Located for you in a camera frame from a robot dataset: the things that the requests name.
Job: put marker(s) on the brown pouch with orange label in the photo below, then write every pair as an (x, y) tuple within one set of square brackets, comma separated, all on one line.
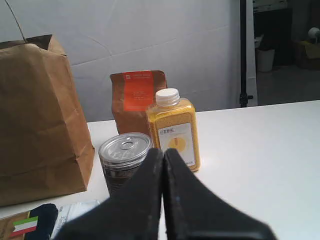
[(132, 93)]

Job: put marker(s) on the breadstick packet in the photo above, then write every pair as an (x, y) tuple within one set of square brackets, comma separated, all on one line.
[(43, 222)]

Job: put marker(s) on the white waste bin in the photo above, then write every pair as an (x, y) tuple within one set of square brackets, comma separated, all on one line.
[(265, 60)]

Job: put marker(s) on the brown paper grocery bag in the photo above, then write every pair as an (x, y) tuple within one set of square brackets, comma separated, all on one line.
[(45, 144)]

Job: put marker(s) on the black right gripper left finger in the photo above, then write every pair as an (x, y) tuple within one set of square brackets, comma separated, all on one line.
[(131, 213)]

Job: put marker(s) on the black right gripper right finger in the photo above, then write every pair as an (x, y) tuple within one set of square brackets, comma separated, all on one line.
[(193, 212)]

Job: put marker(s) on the dark can with pull-tab lid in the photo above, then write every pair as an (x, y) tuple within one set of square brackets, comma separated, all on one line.
[(121, 156)]

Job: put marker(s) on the yellow grain bottle white cap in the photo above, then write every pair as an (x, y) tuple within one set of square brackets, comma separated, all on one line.
[(172, 125)]

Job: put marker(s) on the black light stand pole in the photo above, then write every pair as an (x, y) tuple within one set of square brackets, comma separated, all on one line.
[(243, 96)]

